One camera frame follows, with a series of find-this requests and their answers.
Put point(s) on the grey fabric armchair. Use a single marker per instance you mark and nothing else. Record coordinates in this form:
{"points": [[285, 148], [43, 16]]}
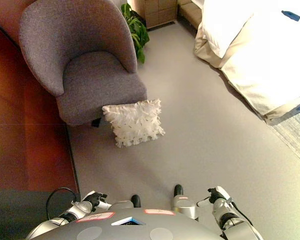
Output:
{"points": [[85, 62]]}

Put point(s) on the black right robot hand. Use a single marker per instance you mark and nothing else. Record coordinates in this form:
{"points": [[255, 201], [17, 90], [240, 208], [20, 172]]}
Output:
{"points": [[216, 194]]}

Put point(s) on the grey patterned rug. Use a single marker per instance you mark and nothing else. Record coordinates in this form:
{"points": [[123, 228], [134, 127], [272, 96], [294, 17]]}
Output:
{"points": [[296, 137]]}

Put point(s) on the light wooden nightstand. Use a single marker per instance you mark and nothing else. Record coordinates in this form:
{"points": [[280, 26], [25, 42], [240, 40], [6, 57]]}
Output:
{"points": [[157, 11]]}

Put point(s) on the small blue object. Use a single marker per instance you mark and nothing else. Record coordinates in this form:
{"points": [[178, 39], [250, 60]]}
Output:
{"points": [[291, 15]]}

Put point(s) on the reddish brown wooden cabinet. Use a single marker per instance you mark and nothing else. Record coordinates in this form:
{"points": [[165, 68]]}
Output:
{"points": [[20, 120]]}

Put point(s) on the green potted plant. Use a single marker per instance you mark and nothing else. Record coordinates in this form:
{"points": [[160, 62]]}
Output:
{"points": [[137, 32]]}

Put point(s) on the bed with white duvet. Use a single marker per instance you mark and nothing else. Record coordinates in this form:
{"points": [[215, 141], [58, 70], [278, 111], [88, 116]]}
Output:
{"points": [[260, 55]]}

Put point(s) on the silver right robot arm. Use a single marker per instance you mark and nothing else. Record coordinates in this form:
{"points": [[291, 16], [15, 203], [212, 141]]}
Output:
{"points": [[230, 217]]}

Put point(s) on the grey robot torso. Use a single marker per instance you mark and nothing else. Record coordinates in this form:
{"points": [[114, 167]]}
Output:
{"points": [[130, 230]]}

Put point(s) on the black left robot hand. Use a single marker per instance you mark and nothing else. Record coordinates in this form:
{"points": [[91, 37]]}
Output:
{"points": [[93, 198]]}

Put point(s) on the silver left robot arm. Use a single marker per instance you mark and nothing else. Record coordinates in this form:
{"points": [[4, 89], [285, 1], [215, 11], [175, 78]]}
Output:
{"points": [[72, 212]]}

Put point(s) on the silver robot leg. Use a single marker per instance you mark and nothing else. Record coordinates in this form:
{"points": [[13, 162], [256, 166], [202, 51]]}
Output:
{"points": [[183, 206], [126, 203]]}

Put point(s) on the silver right robot leg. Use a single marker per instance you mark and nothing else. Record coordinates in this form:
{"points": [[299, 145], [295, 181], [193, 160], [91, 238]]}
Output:
{"points": [[183, 206]]}

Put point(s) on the white ruffled pillow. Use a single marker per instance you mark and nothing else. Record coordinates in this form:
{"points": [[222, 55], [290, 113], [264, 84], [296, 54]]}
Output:
{"points": [[135, 122]]}

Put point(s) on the silver left robot leg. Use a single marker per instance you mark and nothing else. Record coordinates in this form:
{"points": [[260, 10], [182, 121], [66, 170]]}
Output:
{"points": [[126, 203]]}

